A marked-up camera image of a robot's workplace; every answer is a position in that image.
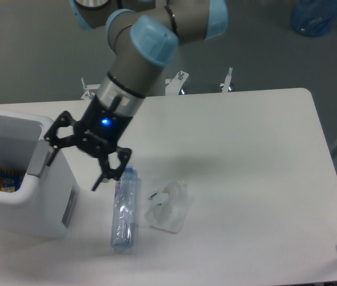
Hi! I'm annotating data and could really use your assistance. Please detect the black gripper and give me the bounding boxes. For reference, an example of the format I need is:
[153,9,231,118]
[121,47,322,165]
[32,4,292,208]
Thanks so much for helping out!
[43,97,134,192]

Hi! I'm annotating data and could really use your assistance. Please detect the white push-button trash can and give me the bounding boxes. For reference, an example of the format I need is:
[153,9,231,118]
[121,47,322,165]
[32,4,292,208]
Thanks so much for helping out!
[0,110,79,238]

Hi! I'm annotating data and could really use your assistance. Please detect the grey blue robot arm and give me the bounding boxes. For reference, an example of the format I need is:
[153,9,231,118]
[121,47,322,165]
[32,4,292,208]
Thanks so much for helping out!
[44,1,228,182]

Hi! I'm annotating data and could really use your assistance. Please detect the colourful snack packet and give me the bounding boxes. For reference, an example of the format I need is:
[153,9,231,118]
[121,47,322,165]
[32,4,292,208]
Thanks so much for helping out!
[0,167,25,192]

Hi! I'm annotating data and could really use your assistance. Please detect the crushed clear plastic bottle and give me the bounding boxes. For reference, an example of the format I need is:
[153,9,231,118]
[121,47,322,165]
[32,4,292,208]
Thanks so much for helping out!
[110,164,139,253]

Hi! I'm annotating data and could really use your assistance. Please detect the crumpled clear plastic bag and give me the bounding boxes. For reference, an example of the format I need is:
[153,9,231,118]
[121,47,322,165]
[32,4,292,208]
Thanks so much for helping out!
[144,180,188,234]

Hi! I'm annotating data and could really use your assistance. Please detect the white bracket with bolt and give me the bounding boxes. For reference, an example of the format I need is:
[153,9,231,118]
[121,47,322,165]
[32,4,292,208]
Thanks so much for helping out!
[219,67,234,93]

